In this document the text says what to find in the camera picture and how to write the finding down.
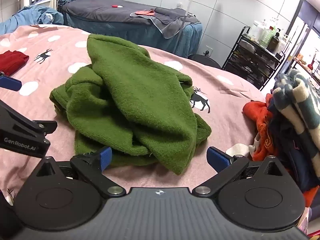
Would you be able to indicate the grey towel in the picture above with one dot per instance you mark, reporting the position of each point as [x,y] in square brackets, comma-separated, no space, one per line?
[170,22]

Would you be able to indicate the green knit cardigan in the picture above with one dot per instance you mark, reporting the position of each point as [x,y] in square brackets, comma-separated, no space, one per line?
[140,92]

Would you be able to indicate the red white small case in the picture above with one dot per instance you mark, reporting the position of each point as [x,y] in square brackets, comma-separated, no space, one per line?
[117,5]

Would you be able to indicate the black stool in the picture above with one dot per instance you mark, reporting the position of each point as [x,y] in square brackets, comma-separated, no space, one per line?
[205,60]

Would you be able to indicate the orange garment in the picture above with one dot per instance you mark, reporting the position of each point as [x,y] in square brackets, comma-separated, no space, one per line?
[262,122]

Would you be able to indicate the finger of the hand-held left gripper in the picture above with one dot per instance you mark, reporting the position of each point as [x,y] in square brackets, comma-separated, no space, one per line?
[10,83]

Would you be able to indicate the black trolley cart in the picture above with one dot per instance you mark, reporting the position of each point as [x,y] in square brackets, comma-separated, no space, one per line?
[250,60]

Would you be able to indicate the blue quilt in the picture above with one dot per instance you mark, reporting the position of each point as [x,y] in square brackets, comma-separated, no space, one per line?
[27,17]

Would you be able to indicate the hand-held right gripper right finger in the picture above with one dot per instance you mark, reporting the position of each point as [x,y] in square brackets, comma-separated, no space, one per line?
[216,158]

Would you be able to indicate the grey covered massage bed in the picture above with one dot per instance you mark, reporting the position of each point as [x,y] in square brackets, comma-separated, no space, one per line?
[100,12]

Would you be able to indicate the navy garment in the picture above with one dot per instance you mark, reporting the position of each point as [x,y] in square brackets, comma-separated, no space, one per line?
[292,150]

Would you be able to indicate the red knit garment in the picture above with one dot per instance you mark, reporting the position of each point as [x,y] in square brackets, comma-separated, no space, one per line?
[12,61]

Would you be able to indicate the group of bottles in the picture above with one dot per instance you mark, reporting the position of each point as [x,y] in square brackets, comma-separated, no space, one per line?
[267,35]

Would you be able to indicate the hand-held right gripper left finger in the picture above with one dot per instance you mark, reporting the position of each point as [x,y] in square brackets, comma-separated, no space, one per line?
[106,156]

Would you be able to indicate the teal cream striped garment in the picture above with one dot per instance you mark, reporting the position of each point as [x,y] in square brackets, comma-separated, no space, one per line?
[300,105]

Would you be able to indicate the coral cloth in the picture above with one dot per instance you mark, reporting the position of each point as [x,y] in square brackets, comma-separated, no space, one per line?
[145,12]

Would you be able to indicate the wall outlet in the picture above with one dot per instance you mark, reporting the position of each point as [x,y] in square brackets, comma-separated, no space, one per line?
[208,50]

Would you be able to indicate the white cloth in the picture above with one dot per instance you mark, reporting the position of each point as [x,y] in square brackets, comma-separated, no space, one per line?
[237,150]

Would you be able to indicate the pink deer printed blanket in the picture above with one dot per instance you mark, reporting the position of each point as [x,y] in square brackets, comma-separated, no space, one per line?
[225,110]

